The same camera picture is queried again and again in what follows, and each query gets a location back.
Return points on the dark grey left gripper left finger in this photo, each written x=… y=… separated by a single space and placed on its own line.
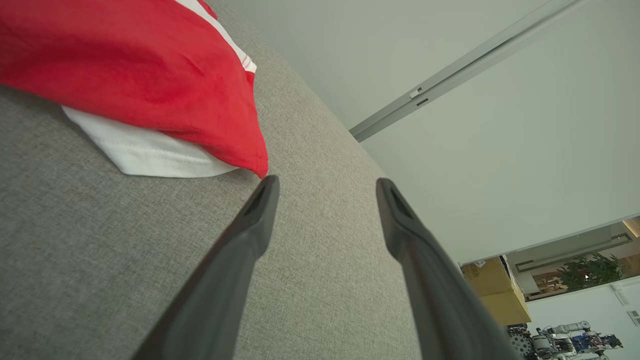
x=220 y=290

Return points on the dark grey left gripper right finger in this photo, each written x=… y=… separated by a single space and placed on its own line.
x=440 y=300

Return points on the red and white jersey shirt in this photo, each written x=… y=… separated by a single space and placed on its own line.
x=125 y=60

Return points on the brown cardboard box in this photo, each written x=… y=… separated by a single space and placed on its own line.
x=492 y=290

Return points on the white and blue background robot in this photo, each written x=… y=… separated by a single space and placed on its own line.
x=565 y=342

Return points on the green potted plant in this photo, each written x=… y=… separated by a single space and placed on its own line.
x=590 y=272

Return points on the white cloth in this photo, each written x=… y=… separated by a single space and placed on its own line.
x=75 y=240

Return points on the grey partition door frame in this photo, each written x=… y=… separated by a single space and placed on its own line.
x=465 y=66

